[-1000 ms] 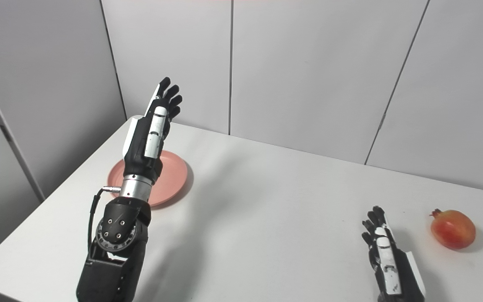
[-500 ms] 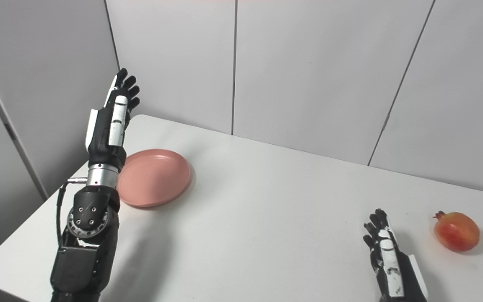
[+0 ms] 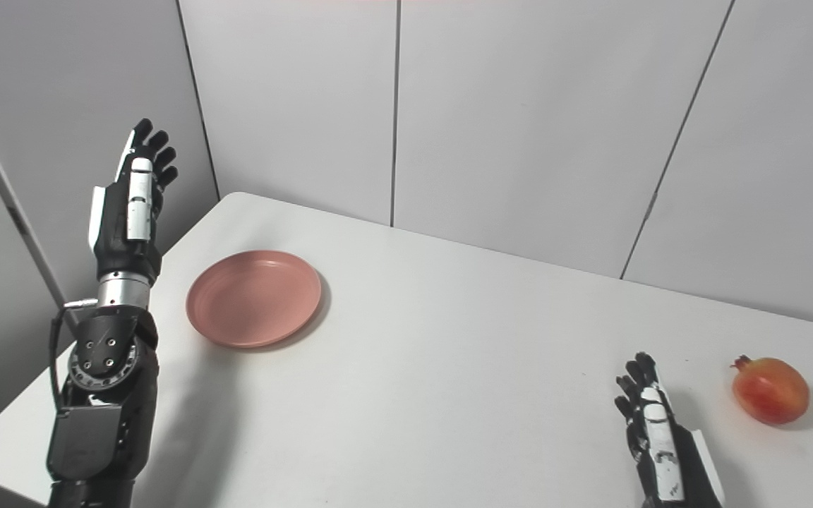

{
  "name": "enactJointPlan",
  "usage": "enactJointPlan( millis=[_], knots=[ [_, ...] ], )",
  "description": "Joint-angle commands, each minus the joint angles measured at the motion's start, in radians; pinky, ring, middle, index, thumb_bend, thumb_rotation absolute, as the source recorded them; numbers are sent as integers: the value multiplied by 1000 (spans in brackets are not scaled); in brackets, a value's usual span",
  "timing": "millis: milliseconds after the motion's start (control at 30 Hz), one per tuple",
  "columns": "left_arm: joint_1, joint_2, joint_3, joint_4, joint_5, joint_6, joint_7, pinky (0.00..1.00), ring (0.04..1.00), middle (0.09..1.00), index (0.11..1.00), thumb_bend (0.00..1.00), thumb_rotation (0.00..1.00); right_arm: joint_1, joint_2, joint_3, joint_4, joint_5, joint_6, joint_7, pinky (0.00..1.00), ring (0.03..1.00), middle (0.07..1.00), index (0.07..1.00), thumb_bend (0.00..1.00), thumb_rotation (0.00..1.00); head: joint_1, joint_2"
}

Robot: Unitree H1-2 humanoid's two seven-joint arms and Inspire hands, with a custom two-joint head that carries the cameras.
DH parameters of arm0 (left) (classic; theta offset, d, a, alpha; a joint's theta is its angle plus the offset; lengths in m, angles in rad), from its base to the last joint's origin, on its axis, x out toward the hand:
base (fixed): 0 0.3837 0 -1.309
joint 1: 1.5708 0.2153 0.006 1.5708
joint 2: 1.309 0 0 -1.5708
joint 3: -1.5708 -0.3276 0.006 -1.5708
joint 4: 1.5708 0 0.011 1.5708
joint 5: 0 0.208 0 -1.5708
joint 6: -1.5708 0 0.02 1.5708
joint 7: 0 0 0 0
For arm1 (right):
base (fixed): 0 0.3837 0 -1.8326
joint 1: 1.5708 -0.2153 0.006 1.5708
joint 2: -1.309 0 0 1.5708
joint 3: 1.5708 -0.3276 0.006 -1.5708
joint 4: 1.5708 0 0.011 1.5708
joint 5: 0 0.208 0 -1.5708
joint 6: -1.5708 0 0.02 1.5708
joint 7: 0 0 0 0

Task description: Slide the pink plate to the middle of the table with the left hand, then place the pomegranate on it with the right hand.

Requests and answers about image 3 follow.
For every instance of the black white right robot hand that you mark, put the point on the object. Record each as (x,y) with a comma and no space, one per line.
(667,466)

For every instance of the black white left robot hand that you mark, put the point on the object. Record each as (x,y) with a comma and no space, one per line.
(124,240)

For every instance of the red orange pomegranate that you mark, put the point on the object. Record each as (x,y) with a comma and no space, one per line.
(773,391)

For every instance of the pink round plate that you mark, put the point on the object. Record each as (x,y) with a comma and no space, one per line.
(251,300)

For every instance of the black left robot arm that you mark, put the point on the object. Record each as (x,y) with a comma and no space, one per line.
(103,430)

